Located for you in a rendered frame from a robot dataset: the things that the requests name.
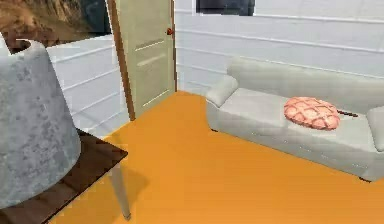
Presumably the grey lamp shade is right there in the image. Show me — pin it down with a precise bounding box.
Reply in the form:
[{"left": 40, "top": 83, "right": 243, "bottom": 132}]
[{"left": 0, "top": 32, "right": 82, "bottom": 210}]

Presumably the dark framed wall picture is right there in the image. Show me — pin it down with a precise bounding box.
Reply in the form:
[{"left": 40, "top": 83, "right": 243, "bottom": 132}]
[{"left": 195, "top": 0, "right": 256, "bottom": 17}]

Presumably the pink checked round cushion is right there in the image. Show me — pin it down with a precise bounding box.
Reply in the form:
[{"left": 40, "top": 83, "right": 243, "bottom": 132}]
[{"left": 283, "top": 96, "right": 342, "bottom": 131}]

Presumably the dark brown side table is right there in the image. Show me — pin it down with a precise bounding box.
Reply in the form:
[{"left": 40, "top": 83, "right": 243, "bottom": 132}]
[{"left": 0, "top": 129, "right": 132, "bottom": 224}]

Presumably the brown framed wall picture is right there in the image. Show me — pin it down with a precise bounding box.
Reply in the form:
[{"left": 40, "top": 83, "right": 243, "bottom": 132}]
[{"left": 0, "top": 0, "right": 113, "bottom": 51}]

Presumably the light grey sofa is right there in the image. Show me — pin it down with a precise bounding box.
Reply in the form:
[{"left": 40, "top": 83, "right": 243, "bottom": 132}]
[{"left": 204, "top": 55, "right": 384, "bottom": 183}]

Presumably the pale green room door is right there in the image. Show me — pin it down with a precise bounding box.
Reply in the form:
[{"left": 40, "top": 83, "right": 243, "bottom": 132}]
[{"left": 107, "top": 0, "right": 178, "bottom": 122}]

